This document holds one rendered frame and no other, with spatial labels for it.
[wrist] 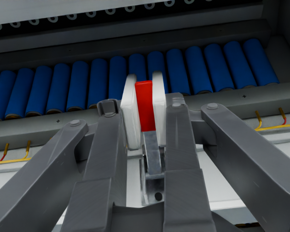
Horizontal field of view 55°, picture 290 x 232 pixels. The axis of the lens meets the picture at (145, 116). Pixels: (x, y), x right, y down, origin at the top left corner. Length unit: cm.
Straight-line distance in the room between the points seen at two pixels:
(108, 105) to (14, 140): 14
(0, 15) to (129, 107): 9
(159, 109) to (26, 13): 9
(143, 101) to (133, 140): 4
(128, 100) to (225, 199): 11
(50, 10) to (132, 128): 8
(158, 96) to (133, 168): 10
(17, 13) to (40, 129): 12
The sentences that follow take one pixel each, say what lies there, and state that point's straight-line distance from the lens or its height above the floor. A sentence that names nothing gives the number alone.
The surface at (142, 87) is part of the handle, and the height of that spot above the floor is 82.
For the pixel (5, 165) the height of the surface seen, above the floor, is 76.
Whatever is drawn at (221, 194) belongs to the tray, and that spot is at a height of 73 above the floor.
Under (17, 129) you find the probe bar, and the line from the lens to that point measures 27.
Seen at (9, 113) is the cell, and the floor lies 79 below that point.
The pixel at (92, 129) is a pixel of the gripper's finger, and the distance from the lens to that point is 15.
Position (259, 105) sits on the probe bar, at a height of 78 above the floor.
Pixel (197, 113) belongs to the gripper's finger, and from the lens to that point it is 15.
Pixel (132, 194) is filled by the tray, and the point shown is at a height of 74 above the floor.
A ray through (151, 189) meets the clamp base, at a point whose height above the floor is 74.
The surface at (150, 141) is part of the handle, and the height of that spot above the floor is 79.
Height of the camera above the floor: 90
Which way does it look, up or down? 31 degrees down
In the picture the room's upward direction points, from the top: 9 degrees counter-clockwise
